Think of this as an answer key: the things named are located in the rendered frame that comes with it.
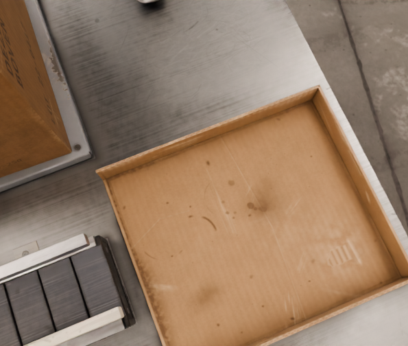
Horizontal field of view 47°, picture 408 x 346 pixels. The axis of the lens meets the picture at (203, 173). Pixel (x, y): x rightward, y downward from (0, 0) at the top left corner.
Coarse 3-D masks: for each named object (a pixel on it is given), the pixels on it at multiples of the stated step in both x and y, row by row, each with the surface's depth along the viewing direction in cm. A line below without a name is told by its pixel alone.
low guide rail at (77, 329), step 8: (104, 312) 48; (112, 312) 48; (120, 312) 48; (88, 320) 47; (96, 320) 47; (104, 320) 47; (112, 320) 47; (72, 328) 47; (80, 328) 47; (88, 328) 47; (96, 328) 48; (48, 336) 47; (56, 336) 47; (64, 336) 47; (72, 336) 47; (32, 344) 47; (40, 344) 47; (48, 344) 47; (56, 344) 47
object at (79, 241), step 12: (72, 240) 45; (84, 240) 45; (36, 252) 44; (48, 252) 44; (60, 252) 44; (72, 252) 45; (12, 264) 44; (24, 264) 44; (36, 264) 44; (0, 276) 44; (12, 276) 45
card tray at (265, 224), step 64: (256, 128) 61; (320, 128) 61; (128, 192) 59; (192, 192) 59; (256, 192) 59; (320, 192) 59; (192, 256) 57; (256, 256) 57; (320, 256) 57; (384, 256) 57; (192, 320) 55; (256, 320) 55; (320, 320) 52
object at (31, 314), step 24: (72, 264) 53; (96, 264) 52; (0, 288) 52; (24, 288) 52; (48, 288) 52; (72, 288) 52; (96, 288) 52; (0, 312) 51; (24, 312) 51; (48, 312) 51; (72, 312) 51; (96, 312) 51; (0, 336) 50; (24, 336) 50
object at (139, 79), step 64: (64, 0) 67; (128, 0) 67; (192, 0) 67; (256, 0) 67; (64, 64) 64; (128, 64) 64; (192, 64) 64; (256, 64) 64; (128, 128) 62; (192, 128) 62; (0, 192) 59; (64, 192) 60; (384, 192) 60; (0, 256) 57; (128, 256) 57; (384, 320) 56
